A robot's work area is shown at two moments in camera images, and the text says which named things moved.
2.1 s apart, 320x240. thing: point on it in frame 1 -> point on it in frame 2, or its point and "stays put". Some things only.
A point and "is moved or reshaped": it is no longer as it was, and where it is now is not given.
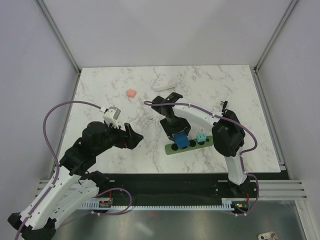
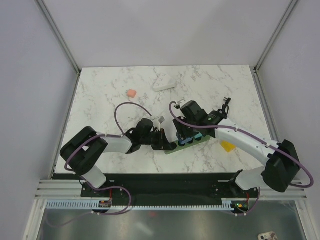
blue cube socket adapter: [182, 139] is moved or reshaped
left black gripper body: [113, 137] -> [157, 139]
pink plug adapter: [131, 93] stays put
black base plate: [170, 188] stays put
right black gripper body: [174, 125] -> [189, 131]
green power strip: [171, 148] is moved or reshaped
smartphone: [269, 235] stays put
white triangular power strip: [164, 82] stays put
